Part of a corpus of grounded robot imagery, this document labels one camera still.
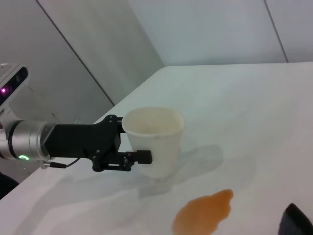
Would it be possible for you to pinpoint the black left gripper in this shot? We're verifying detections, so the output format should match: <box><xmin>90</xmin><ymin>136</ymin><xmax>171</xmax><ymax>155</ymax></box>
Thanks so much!
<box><xmin>45</xmin><ymin>114</ymin><xmax>153</xmax><ymax>172</ymax></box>

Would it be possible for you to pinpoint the white paper cup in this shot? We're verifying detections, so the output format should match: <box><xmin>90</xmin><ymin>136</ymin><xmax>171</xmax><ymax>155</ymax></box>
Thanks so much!
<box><xmin>121</xmin><ymin>107</ymin><xmax>184</xmax><ymax>179</ymax></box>

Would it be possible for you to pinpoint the brown water stain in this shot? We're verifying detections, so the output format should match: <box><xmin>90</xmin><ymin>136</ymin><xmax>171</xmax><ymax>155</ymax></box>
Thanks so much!
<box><xmin>172</xmin><ymin>188</ymin><xmax>234</xmax><ymax>235</ymax></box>

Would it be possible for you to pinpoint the dark blue rag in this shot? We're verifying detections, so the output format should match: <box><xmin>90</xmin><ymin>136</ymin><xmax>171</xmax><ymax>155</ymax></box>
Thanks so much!
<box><xmin>277</xmin><ymin>203</ymin><xmax>313</xmax><ymax>235</ymax></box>

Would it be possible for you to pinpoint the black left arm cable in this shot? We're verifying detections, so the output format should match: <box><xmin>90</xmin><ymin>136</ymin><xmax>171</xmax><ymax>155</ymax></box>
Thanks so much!
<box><xmin>43</xmin><ymin>158</ymin><xmax>80</xmax><ymax>169</ymax></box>

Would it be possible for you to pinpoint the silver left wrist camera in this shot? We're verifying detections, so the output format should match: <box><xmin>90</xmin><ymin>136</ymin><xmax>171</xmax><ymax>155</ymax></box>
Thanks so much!
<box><xmin>0</xmin><ymin>63</ymin><xmax>31</xmax><ymax>110</ymax></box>

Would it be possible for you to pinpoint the dark object beside table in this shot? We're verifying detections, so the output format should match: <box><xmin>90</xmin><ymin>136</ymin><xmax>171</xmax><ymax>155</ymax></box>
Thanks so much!
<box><xmin>0</xmin><ymin>171</ymin><xmax>20</xmax><ymax>200</ymax></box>

